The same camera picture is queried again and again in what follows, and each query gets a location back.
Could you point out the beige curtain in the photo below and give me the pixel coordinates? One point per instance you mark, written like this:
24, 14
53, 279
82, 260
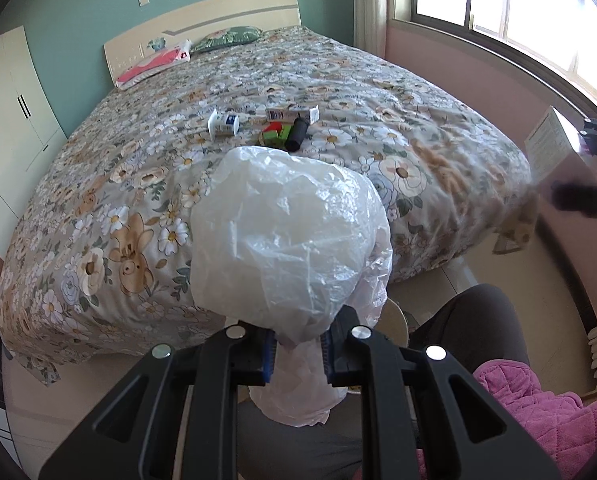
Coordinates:
370, 25

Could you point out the white smiley trash bin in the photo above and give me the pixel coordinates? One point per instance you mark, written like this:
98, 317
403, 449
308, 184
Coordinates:
393, 324

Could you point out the white plastic bag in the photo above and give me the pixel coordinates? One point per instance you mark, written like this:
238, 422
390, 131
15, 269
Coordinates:
284, 242

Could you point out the white blue yogurt cup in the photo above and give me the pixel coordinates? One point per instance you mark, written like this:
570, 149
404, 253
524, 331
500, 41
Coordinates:
223, 124

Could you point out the white red milk carton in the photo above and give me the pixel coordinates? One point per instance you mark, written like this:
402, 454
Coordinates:
290, 114

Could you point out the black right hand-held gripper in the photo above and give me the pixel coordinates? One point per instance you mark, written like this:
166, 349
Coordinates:
579, 194

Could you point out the green toy brick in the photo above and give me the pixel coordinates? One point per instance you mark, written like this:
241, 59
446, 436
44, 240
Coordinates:
273, 139

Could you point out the red toy brick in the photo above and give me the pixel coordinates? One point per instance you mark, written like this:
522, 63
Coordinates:
274, 126

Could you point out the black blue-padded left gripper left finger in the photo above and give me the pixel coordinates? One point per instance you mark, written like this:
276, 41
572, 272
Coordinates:
173, 415

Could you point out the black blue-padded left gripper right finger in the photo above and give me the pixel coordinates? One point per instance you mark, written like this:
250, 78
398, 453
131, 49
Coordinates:
423, 414

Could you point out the black cylinder roller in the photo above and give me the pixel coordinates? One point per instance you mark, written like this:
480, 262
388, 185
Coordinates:
296, 136

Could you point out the pink quilted jacket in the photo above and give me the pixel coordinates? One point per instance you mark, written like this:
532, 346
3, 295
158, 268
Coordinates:
564, 426

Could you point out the beige wooden headboard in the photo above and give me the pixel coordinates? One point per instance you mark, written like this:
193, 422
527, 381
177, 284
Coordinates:
194, 22

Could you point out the floral bed quilt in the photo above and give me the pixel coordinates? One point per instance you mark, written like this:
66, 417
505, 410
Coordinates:
100, 261

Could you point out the white wardrobe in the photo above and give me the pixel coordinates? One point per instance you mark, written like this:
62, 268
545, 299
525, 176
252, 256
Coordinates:
30, 134

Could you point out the pink white pillow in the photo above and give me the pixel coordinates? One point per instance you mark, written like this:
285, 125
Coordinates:
154, 64

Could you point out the window with dark frame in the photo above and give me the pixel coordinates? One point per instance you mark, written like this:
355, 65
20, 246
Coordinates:
554, 40

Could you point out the white paper box red stripes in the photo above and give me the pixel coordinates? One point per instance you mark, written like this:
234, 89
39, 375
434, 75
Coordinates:
552, 142

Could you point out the green floral pillow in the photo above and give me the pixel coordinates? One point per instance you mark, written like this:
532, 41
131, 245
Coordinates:
228, 37

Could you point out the person's dark trousers leg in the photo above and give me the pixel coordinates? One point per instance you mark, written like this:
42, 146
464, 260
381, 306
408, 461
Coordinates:
478, 325

